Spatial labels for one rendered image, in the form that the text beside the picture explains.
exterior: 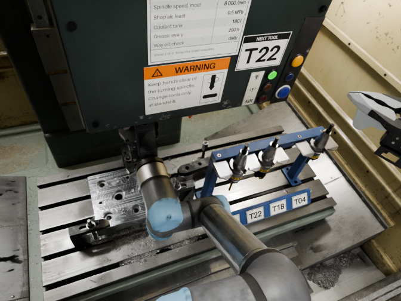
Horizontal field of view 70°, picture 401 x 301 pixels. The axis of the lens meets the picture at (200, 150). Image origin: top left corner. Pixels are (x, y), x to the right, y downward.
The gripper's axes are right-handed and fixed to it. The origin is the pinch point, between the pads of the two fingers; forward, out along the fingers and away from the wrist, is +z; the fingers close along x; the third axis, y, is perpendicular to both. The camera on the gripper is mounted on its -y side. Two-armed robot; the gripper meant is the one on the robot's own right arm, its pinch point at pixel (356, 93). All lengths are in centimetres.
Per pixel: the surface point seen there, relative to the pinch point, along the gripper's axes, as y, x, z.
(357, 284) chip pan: 100, 29, -47
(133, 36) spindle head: -8.2, -27.4, 28.9
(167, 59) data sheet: -3.9, -23.0, 26.3
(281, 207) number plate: 72, 21, -1
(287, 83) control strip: 5.7, 0.6, 12.7
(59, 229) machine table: 79, -44, 59
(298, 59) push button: -1.0, -0.3, 12.4
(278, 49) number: -3.3, -4.6, 15.6
